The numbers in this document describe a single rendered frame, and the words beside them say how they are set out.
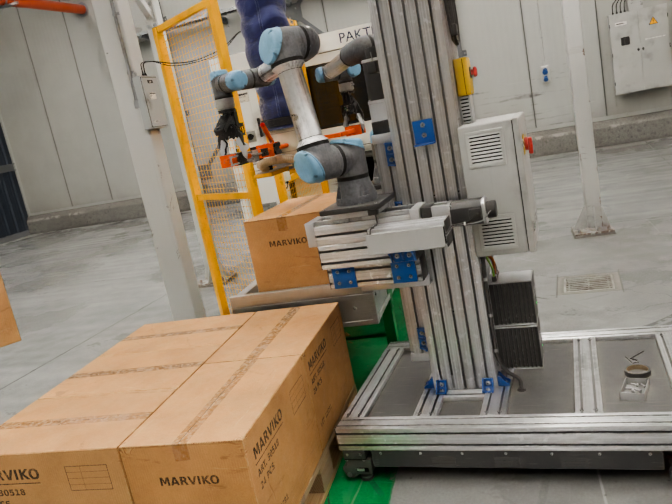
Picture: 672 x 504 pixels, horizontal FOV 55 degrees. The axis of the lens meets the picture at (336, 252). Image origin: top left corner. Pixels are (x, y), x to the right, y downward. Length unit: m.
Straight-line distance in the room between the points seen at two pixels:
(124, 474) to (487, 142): 1.57
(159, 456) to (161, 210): 2.22
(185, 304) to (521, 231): 2.36
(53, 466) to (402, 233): 1.30
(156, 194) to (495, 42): 8.42
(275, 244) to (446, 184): 0.99
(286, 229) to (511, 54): 8.89
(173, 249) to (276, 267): 1.10
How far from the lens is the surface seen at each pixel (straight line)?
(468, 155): 2.33
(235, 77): 2.60
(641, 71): 11.31
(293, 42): 2.29
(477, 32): 11.63
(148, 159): 3.99
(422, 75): 2.39
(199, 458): 1.98
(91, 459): 2.16
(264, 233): 3.07
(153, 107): 3.97
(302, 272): 3.05
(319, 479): 2.54
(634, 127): 11.48
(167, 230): 4.02
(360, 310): 2.99
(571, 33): 5.62
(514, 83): 11.56
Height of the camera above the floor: 1.36
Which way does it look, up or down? 12 degrees down
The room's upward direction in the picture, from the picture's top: 11 degrees counter-clockwise
